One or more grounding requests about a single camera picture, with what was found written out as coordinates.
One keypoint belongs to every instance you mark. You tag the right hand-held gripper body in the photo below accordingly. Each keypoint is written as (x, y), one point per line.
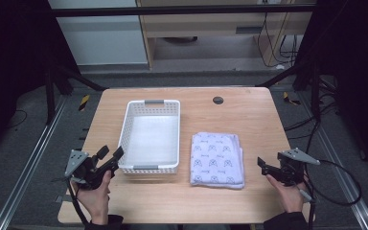
(289, 169)

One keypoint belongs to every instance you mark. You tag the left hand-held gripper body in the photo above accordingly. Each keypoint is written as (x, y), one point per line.
(86, 169)

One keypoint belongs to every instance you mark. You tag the person's right hand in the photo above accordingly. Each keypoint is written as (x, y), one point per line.
(289, 196)

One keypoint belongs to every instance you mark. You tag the person's left hand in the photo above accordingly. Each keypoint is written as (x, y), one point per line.
(96, 198)

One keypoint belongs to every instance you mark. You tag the white plastic basket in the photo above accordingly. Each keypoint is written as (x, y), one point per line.
(150, 140)

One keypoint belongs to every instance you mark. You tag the folded lilac patterned towel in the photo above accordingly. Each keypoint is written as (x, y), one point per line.
(217, 159)

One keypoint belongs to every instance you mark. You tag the yellow black striped tape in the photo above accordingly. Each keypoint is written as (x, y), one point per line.
(290, 99)
(83, 102)

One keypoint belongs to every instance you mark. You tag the black metal stand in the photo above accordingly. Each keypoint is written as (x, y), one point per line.
(60, 86)
(300, 76)

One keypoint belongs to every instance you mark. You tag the white cabinet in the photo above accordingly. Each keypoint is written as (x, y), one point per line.
(102, 35)

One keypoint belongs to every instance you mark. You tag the light wooden desk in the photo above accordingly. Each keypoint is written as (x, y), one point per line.
(204, 28)

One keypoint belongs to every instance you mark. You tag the aluminium floor rail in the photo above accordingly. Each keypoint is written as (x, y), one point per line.
(25, 166)
(341, 166)

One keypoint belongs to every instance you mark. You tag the black horizontal frame bar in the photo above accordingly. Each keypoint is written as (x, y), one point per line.
(179, 10)

